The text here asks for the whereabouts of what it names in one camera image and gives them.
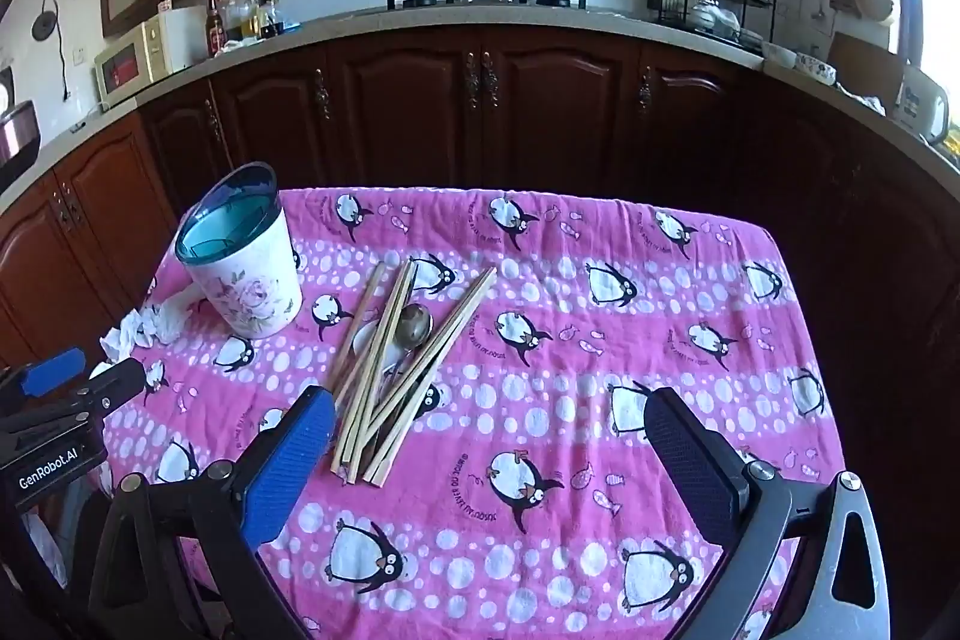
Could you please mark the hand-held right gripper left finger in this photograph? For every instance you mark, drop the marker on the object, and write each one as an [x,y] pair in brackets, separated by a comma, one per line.
[289,464]

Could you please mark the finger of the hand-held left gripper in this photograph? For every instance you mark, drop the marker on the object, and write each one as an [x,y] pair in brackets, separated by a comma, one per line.
[52,370]
[116,381]

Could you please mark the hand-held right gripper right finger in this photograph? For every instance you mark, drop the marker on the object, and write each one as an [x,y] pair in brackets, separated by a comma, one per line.
[690,467]

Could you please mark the white floral teal-rimmed utensil cup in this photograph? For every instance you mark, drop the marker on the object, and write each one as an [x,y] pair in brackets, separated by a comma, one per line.
[247,280]

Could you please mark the metal spoon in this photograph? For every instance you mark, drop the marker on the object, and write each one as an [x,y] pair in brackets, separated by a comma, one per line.
[415,323]

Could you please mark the bundle of pale chopsticks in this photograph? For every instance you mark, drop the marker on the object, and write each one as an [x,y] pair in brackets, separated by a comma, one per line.
[401,291]

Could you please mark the crumpled white tissue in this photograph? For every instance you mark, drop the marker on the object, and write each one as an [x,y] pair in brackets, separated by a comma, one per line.
[150,325]

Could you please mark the pale white garment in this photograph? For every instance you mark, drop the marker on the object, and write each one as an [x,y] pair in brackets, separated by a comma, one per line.
[43,546]

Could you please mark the pink penguin print cloth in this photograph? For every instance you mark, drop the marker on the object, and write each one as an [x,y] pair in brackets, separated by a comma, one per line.
[540,385]

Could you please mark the pink rice cooker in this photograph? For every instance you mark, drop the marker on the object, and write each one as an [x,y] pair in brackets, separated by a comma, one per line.
[16,134]

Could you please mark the cream microwave oven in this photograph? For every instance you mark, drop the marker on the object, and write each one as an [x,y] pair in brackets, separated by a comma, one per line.
[142,55]

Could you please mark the white rag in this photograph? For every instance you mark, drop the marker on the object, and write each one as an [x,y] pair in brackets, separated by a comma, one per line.
[240,42]

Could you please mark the red label brown bottle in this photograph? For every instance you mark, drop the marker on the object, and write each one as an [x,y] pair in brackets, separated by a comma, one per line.
[217,29]

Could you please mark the small clear glass bottle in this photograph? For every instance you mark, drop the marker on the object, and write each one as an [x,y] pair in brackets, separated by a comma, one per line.
[235,21]

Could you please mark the yellow oil bottle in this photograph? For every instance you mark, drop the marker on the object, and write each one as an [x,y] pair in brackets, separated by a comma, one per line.
[250,14]

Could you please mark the brown lower kitchen cabinets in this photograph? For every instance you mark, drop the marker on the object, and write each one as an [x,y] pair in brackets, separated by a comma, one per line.
[525,100]

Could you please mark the patterned bowl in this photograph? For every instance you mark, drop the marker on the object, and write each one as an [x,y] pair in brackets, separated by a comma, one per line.
[816,68]

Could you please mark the white bowl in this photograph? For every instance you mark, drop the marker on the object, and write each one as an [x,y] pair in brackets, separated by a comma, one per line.
[780,57]

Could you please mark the white countertop appliance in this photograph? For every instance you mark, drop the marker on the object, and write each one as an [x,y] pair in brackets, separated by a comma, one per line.
[922,104]

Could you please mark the brown cutting board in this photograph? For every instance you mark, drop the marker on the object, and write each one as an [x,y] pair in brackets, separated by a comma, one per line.
[862,66]

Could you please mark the grey kitchen countertop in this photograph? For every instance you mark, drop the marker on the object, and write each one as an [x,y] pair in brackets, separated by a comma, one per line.
[450,21]

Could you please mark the window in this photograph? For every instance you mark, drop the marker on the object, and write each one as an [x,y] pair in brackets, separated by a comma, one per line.
[934,10]

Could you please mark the white wall socket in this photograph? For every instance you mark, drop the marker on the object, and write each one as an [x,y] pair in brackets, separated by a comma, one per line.
[79,57]

